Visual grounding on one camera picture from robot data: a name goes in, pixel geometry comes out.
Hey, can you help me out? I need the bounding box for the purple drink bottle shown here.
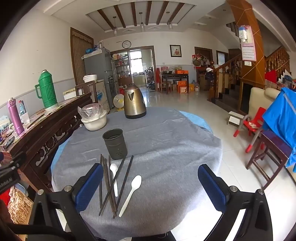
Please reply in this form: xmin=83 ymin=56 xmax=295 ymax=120
xmin=7 ymin=98 xmax=25 ymax=135

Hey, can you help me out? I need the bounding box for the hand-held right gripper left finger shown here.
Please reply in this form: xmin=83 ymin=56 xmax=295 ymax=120
xmin=28 ymin=163 xmax=104 ymax=241

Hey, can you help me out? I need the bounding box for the pink wall calendar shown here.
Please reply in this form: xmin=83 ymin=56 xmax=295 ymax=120
xmin=239 ymin=25 xmax=257 ymax=62

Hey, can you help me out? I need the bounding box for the clear water bottle red cap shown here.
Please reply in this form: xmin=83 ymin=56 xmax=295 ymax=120
xmin=18 ymin=100 xmax=27 ymax=116

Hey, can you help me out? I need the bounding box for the grey tablecloth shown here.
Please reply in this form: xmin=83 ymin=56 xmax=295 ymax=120
xmin=51 ymin=107 xmax=223 ymax=241

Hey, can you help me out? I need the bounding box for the white ceramic spoon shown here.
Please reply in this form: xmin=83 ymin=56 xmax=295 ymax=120
xmin=110 ymin=163 xmax=119 ymax=197

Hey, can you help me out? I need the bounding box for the red plastic child chair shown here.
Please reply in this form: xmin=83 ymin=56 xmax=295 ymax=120
xmin=233 ymin=107 xmax=267 ymax=153

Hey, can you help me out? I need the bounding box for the beige sofa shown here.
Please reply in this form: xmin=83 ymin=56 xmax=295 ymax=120
xmin=248 ymin=87 xmax=281 ymax=121

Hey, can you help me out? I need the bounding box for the small floor fan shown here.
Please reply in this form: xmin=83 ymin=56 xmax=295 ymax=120
xmin=112 ymin=94 xmax=125 ymax=112

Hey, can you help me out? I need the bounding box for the dark wooden chopstick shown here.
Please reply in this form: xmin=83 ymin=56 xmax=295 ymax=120
xmin=116 ymin=155 xmax=134 ymax=210
xmin=108 ymin=155 xmax=118 ymax=212
xmin=102 ymin=156 xmax=116 ymax=219
xmin=99 ymin=154 xmax=103 ymax=208
xmin=99 ymin=157 xmax=127 ymax=216
xmin=105 ymin=158 xmax=116 ymax=215

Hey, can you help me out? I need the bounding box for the shelf of bottles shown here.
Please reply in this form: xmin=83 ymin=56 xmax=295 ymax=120
xmin=112 ymin=53 xmax=130 ymax=79

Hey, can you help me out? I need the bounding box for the grey metal utensil holder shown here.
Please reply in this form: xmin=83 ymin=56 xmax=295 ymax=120
xmin=102 ymin=128 xmax=128 ymax=160

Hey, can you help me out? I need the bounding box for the white plastic basin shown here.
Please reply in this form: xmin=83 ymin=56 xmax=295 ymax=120
xmin=81 ymin=111 xmax=107 ymax=131

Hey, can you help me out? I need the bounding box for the orange wooden pillar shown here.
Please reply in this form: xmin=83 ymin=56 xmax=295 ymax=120
xmin=228 ymin=0 xmax=265 ymax=88

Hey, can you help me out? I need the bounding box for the blue table cover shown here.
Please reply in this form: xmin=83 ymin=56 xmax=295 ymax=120
xmin=50 ymin=111 xmax=213 ymax=173

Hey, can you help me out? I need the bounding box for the grey refrigerator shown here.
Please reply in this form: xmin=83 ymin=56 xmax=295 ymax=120
xmin=83 ymin=48 xmax=116 ymax=109

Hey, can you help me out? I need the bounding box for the clear plastic bag with bowl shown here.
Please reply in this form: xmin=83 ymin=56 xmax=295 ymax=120
xmin=78 ymin=103 xmax=103 ymax=120

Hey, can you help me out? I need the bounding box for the green thermos jug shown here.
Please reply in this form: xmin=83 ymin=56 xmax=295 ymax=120
xmin=35 ymin=70 xmax=59 ymax=109

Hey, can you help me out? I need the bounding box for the red bag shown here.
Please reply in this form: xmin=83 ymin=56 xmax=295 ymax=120
xmin=0 ymin=187 xmax=12 ymax=203

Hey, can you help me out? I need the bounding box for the small white step stool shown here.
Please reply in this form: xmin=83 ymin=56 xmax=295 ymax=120
xmin=227 ymin=111 xmax=243 ymax=126

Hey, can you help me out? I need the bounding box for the white plastic spoon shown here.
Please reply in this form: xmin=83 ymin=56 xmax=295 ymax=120
xmin=119 ymin=175 xmax=142 ymax=217

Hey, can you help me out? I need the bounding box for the framed wall picture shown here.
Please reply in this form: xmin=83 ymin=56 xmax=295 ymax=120
xmin=170 ymin=45 xmax=182 ymax=57

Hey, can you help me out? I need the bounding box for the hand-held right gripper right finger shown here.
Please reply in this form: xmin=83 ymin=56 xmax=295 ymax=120
xmin=198 ymin=164 xmax=279 ymax=241

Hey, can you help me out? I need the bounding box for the brass-coloured electric kettle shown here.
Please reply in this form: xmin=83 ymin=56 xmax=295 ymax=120
xmin=124 ymin=83 xmax=147 ymax=119

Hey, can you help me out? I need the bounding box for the wooden stool purple seat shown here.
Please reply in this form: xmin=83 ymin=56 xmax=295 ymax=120
xmin=245 ymin=130 xmax=293 ymax=190

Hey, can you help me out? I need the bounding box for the dark wooden dining table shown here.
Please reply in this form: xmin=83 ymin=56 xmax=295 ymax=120
xmin=161 ymin=73 xmax=189 ymax=93

